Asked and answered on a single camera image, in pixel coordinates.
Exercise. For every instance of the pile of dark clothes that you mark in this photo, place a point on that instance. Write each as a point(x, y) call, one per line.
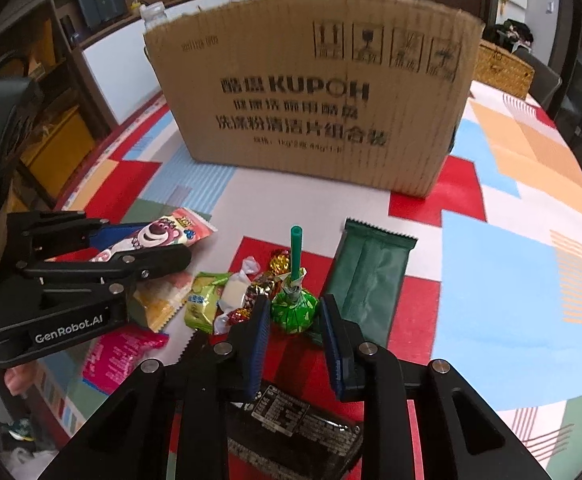
point(513, 30)

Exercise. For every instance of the yellow snack packet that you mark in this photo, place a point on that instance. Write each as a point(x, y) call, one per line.
point(158, 302)

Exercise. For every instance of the green lollipop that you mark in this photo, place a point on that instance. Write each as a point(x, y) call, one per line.
point(291, 312)

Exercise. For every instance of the woven lidded basket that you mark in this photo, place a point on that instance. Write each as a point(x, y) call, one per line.
point(501, 72)

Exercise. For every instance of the yellow storage box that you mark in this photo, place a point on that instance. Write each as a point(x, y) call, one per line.
point(58, 140)

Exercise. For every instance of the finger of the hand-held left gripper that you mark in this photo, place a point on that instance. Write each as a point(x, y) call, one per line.
point(161, 260)
point(121, 232)

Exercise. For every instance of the dark green snack packet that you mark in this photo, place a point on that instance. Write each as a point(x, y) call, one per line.
point(366, 280)

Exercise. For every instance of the brown cardboard box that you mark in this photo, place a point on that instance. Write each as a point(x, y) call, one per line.
point(296, 135)

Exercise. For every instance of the bright pink snack packet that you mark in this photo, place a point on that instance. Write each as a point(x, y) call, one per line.
point(113, 360)

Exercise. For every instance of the light green snack packet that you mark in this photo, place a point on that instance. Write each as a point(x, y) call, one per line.
point(202, 305)

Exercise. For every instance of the pink bear snack packet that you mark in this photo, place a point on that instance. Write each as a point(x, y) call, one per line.
point(156, 232)

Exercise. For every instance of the dark sneaker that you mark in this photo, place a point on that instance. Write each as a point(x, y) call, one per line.
point(21, 430)

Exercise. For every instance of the person's left hand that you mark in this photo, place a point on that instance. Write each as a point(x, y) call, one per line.
point(21, 379)

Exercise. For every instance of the clear bottle with pink drink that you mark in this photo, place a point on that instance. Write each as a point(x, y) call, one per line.
point(152, 15)

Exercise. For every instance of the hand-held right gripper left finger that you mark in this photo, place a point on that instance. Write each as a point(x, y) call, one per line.
point(260, 345)

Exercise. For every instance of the gold red foil candy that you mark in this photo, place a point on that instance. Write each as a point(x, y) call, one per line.
point(261, 288)
point(279, 262)
point(241, 315)

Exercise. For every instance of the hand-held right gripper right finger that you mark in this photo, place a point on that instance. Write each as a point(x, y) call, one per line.
point(332, 350)

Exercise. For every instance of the white wrapped candy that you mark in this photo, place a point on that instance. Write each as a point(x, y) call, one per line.
point(236, 291)

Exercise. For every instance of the dark grey dining chair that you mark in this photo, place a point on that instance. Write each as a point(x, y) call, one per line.
point(541, 77)

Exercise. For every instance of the black snack packet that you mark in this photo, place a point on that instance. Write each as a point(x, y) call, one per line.
point(291, 425)

